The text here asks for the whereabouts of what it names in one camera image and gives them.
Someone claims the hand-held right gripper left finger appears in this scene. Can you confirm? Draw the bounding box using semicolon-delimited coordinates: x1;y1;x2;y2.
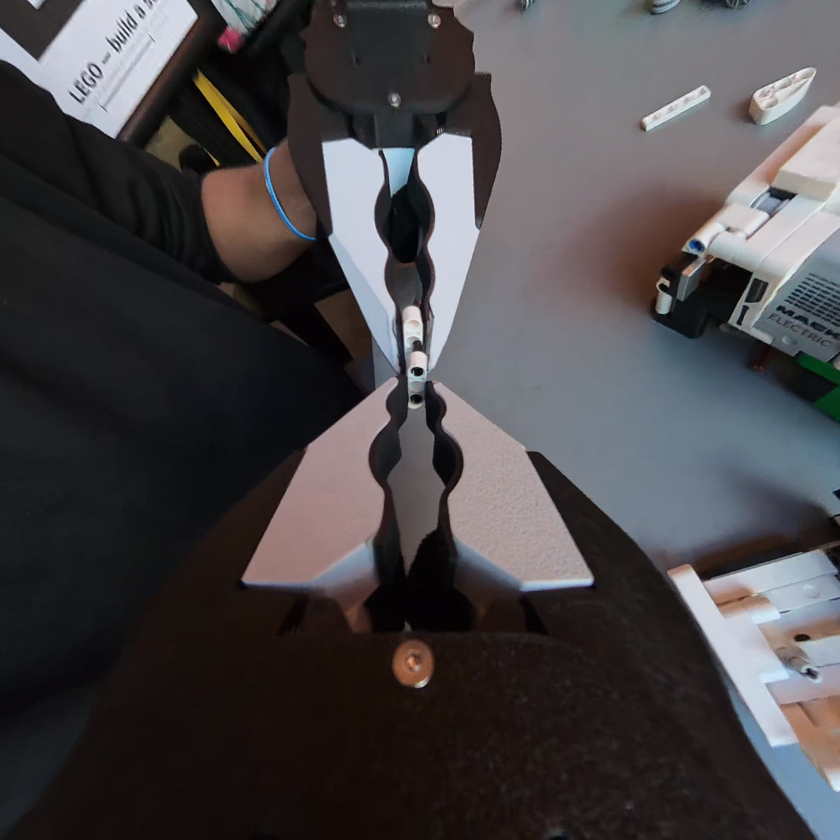
241;377;404;633

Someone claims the yellow strap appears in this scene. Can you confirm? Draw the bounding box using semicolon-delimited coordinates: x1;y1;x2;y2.
192;71;265;165

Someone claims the blue wristband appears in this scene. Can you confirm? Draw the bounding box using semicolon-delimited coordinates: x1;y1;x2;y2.
263;146;319;242

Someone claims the framed marker sign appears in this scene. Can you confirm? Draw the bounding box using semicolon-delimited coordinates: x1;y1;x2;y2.
0;0;227;145

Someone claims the white triangular lego piece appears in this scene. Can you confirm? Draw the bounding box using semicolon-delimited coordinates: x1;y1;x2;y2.
750;67;818;126

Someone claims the partly built lego truck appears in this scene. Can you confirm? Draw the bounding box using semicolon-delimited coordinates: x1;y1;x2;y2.
651;101;840;421

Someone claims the thin white lego beam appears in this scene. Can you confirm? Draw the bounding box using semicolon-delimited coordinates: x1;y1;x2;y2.
641;85;711;132

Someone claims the person's left hand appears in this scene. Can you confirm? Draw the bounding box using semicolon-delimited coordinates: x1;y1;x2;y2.
269;140;319;238

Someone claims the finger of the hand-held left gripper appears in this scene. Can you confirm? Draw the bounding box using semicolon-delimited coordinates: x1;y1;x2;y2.
320;136;404;376
413;133;479;382

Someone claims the white lego beam assembly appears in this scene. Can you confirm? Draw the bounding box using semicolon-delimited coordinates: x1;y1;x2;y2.
402;304;430;410

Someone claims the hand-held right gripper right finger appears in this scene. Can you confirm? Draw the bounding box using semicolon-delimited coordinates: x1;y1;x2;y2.
425;381;596;595

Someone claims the white lego panel subassembly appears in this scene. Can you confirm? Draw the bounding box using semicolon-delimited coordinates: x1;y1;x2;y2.
668;548;840;791

